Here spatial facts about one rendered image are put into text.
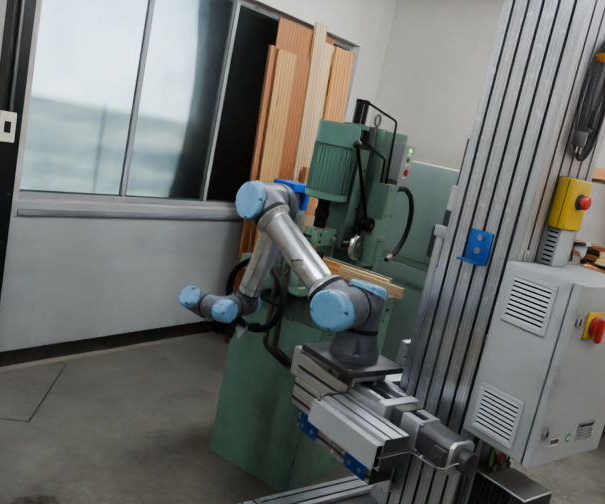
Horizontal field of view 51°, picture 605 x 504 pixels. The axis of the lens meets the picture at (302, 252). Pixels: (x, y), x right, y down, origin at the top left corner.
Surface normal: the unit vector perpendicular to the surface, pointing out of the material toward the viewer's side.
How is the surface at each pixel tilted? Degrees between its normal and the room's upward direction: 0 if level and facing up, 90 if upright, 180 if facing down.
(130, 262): 90
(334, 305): 95
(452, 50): 90
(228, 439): 90
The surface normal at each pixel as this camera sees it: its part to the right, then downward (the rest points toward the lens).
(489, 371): -0.79, -0.04
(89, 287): 0.77, 0.27
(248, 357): -0.57, 0.04
